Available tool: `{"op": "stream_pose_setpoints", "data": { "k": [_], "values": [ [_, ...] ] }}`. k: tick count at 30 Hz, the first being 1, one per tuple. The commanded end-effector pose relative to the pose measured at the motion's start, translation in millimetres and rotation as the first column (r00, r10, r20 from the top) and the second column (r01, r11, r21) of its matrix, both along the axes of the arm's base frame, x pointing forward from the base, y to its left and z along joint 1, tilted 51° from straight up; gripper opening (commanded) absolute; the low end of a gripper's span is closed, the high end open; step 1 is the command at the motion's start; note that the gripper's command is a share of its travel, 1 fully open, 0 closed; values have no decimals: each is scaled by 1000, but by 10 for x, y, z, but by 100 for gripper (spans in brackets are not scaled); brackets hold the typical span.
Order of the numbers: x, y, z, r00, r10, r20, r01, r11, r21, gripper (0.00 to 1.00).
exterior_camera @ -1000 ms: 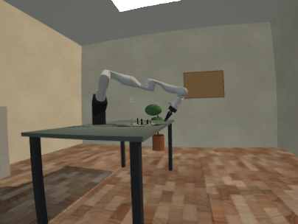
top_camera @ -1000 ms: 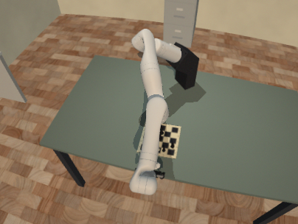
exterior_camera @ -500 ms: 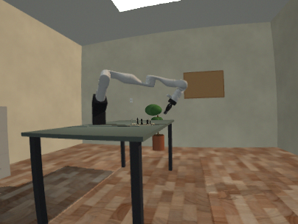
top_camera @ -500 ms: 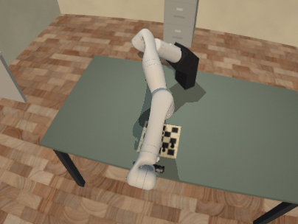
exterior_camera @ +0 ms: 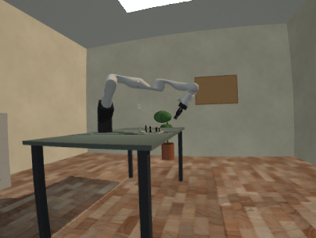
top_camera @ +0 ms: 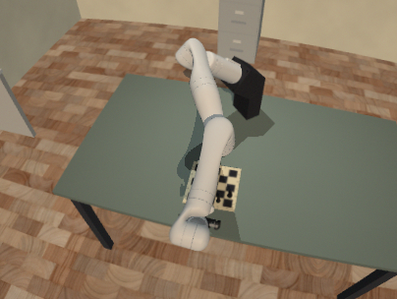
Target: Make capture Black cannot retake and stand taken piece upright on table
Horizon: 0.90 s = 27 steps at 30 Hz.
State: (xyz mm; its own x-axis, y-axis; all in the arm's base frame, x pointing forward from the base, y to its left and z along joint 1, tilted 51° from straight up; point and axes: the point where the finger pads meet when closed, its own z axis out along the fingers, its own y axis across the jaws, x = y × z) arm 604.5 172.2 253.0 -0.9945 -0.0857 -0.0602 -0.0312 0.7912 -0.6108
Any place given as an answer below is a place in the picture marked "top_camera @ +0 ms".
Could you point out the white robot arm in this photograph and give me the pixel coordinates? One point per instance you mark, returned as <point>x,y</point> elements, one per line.
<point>190,229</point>

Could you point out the chessboard with chess pieces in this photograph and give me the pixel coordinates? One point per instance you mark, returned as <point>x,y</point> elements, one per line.
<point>228,179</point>

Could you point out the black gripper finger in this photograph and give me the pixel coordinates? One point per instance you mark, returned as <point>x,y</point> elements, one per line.
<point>214,223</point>

